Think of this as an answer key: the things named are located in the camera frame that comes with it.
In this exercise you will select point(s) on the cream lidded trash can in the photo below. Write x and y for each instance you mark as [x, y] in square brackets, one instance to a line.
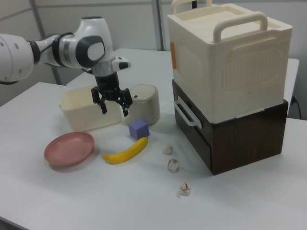
[146, 107]

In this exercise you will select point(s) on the yellow banana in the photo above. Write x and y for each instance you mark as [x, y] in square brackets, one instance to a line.
[124, 152]

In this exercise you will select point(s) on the purple cube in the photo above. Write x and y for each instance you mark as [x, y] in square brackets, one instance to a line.
[138, 129]

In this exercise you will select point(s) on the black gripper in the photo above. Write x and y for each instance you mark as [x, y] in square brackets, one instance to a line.
[109, 89]

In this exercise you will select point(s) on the dark wood drawer cabinet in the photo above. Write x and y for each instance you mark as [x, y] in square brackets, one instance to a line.
[239, 143]

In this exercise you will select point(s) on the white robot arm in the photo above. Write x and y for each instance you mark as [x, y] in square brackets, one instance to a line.
[72, 50]

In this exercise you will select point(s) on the crumpled white paper ball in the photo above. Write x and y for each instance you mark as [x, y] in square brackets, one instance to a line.
[184, 188]
[173, 165]
[167, 149]

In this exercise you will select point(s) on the pink plate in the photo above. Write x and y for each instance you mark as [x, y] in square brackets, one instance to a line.
[69, 149]

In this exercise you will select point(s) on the cream open plastic container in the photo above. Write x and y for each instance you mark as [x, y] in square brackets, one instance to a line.
[84, 117]

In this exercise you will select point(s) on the orange tag on cream box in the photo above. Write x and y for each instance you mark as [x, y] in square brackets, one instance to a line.
[173, 56]

